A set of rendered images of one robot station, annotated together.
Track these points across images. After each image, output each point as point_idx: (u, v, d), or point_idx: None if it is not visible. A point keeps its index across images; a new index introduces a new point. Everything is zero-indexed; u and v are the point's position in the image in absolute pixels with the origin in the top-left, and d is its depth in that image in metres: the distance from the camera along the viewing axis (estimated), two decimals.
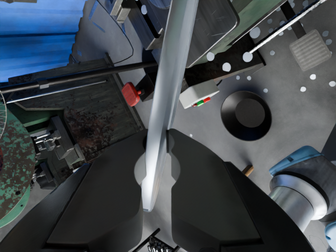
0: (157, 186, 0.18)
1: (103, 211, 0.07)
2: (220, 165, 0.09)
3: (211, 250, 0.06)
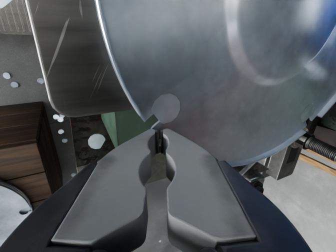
0: (165, 96, 0.14)
1: (107, 211, 0.07)
2: (215, 164, 0.09)
3: (211, 250, 0.06)
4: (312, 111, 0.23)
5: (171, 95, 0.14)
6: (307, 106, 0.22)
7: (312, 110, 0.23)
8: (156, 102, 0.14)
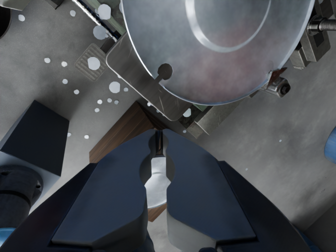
0: None
1: (107, 211, 0.07)
2: (215, 164, 0.09)
3: (211, 250, 0.06)
4: None
5: None
6: None
7: None
8: None
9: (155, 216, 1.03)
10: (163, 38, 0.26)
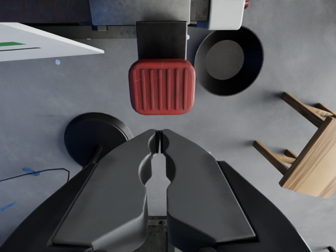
0: None
1: (107, 211, 0.07)
2: (215, 164, 0.09)
3: (211, 250, 0.06)
4: None
5: None
6: None
7: None
8: None
9: None
10: None
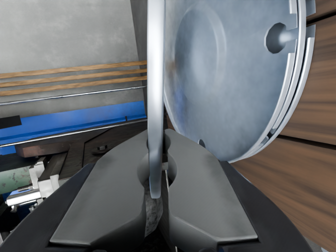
0: None
1: (106, 211, 0.07)
2: (217, 164, 0.09)
3: (211, 250, 0.06)
4: None
5: None
6: None
7: None
8: None
9: None
10: None
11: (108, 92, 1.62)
